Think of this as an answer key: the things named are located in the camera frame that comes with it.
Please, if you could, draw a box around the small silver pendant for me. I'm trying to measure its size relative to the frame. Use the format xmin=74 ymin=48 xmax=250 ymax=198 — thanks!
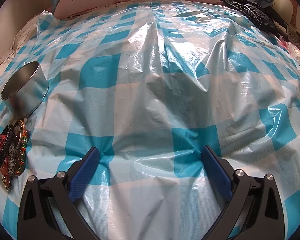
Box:
xmin=2 ymin=177 xmax=13 ymax=192

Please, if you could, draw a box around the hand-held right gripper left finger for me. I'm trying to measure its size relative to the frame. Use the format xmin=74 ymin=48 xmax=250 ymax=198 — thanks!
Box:
xmin=17 ymin=146 xmax=101 ymax=240

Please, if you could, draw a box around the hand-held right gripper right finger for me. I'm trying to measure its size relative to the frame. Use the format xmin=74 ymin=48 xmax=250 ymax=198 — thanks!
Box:
xmin=201 ymin=145 xmax=288 ymax=240

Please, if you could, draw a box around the white striped duvet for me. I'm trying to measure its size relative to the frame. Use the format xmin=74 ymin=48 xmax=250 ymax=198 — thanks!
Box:
xmin=0 ymin=19 xmax=40 ymax=73

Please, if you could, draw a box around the shiny black jacket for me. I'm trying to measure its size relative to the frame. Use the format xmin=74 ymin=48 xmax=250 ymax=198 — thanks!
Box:
xmin=219 ymin=0 xmax=300 ymax=53

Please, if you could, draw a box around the round silver metal tin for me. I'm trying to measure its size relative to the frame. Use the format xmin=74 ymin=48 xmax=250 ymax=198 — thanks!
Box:
xmin=1 ymin=61 xmax=49 ymax=118

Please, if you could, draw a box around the blue white checked plastic sheet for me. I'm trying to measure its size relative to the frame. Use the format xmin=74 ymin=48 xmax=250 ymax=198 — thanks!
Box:
xmin=0 ymin=0 xmax=300 ymax=240

